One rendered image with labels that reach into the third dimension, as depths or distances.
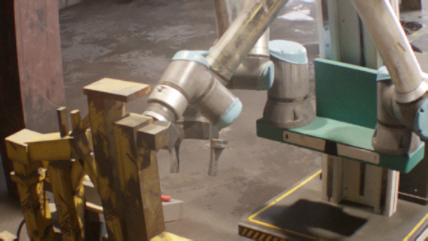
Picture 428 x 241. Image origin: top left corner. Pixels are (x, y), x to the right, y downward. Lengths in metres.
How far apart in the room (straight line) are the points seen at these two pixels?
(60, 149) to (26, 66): 1.82
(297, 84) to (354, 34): 0.29
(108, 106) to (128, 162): 0.12
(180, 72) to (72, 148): 0.36
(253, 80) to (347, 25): 0.51
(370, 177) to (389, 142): 0.43
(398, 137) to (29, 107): 1.89
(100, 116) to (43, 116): 2.08
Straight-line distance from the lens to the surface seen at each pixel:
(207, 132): 2.18
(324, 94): 2.66
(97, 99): 1.55
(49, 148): 1.74
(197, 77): 1.87
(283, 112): 2.59
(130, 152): 1.52
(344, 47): 2.66
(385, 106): 2.34
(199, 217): 3.50
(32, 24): 3.49
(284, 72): 2.55
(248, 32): 2.03
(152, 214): 1.59
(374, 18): 2.03
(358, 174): 2.80
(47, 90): 3.62
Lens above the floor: 1.62
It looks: 21 degrees down
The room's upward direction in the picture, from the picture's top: 4 degrees counter-clockwise
